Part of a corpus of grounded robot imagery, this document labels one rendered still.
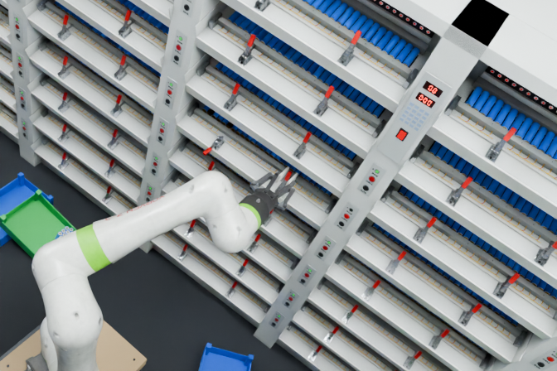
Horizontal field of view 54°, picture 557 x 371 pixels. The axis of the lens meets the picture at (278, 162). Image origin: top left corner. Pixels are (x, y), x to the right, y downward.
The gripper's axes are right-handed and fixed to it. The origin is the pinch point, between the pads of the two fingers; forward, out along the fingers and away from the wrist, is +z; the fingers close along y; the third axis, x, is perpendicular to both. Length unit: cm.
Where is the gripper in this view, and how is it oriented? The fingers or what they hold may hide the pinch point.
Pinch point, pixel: (287, 177)
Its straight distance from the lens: 178.6
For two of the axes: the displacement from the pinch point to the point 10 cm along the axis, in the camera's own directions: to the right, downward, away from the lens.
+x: 3.8, -7.1, -5.9
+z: 4.5, -4.2, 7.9
